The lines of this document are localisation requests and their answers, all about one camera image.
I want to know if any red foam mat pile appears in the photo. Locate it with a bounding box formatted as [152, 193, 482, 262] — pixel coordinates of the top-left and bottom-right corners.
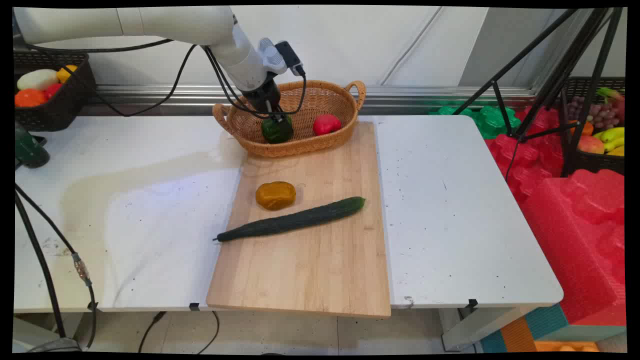
[484, 105, 566, 204]

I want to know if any orange bell pepper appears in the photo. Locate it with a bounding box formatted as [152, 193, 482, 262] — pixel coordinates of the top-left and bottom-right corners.
[255, 181, 297, 212]

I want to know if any peach coloured mango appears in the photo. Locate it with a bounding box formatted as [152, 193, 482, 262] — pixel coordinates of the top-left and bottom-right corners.
[577, 134, 606, 155]

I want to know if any yellow banana bunch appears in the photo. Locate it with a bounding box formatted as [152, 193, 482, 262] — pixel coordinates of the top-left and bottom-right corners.
[592, 126, 626, 157]

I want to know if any white eggplant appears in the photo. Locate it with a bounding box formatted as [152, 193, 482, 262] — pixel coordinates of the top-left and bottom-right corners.
[16, 68, 60, 92]

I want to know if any teal and orange foam mat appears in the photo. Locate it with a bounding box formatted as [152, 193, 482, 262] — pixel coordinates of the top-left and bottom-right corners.
[479, 302, 627, 354]

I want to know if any purple grape bunch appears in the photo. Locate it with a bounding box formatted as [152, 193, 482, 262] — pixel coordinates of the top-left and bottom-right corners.
[567, 95, 621, 130]

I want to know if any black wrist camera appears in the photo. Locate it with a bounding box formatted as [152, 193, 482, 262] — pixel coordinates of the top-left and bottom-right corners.
[274, 40, 306, 77]

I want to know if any wicker basket with handles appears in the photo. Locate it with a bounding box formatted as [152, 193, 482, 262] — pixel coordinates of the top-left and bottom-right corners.
[212, 79, 367, 159]

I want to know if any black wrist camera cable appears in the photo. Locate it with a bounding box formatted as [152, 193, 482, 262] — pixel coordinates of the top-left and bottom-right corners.
[202, 46, 307, 121]

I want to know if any yellow vegetable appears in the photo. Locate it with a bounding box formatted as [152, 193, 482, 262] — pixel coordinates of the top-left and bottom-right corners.
[55, 64, 79, 84]

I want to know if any orange vegetable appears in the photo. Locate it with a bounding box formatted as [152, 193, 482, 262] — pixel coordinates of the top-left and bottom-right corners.
[14, 88, 49, 108]

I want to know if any black woven vegetable basket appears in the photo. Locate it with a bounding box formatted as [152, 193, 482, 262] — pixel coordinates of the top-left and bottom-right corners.
[14, 52, 97, 133]

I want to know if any black woven fruit basket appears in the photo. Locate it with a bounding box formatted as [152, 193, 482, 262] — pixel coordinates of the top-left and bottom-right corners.
[559, 76, 626, 176]

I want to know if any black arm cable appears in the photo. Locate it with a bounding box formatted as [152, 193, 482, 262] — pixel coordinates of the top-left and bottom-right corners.
[26, 39, 199, 118]

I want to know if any long dark green cucumber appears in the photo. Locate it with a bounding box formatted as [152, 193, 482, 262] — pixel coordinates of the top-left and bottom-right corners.
[212, 196, 367, 244]

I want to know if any large red foam mat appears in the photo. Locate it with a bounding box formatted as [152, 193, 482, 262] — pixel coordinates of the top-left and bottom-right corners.
[519, 168, 627, 327]

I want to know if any black floor cable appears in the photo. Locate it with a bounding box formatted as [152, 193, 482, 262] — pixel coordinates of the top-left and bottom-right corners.
[137, 310, 221, 355]

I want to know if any thin cable with metal connector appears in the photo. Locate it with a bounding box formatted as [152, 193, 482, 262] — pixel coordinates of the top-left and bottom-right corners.
[15, 184, 98, 351]

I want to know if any black tripod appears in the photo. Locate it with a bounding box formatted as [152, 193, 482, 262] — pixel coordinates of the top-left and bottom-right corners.
[452, 7, 624, 179]

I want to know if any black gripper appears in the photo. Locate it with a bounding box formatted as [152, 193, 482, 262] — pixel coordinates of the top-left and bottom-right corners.
[243, 75, 291, 125]

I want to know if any thick black cable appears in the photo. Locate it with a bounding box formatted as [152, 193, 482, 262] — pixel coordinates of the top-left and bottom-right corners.
[14, 192, 67, 340]

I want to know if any grey ribbed camera mount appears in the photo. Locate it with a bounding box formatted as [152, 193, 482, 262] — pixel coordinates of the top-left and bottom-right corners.
[257, 37, 289, 75]

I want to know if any orange fruit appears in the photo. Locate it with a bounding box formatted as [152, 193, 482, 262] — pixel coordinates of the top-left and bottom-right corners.
[569, 119, 595, 137]

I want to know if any green foam mat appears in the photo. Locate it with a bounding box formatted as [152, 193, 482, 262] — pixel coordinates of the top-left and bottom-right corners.
[428, 104, 522, 140]

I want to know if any dark green table clamp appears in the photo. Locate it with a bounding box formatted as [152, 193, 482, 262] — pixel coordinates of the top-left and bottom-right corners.
[14, 122, 51, 169]

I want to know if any wooden cutting board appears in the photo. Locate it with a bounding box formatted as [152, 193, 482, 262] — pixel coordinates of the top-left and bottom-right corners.
[205, 121, 392, 319]

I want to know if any green bell pepper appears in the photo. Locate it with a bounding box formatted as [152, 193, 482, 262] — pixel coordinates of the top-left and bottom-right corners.
[261, 114, 295, 145]

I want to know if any metal wall rail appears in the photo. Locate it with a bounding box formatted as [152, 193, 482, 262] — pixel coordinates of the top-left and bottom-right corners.
[94, 84, 537, 109]

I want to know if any white table leg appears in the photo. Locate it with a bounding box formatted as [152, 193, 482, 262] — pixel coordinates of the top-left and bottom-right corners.
[439, 304, 532, 352]

